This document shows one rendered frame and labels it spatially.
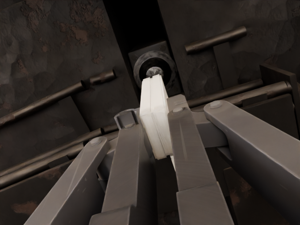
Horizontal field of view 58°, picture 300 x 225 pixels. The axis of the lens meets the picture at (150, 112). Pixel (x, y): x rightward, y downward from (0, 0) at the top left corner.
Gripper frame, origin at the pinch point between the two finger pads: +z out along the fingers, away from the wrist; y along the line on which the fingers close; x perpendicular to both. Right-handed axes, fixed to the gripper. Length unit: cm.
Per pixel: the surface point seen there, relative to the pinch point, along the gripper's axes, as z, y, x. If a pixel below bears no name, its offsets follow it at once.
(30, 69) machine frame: 16.7, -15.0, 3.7
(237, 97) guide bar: 6.6, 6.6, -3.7
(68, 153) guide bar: 6.4, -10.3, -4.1
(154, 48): 19.9, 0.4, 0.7
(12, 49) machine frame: 17.0, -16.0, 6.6
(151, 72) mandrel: 17.5, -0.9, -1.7
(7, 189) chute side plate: 5.6, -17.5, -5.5
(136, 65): 19.5, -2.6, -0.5
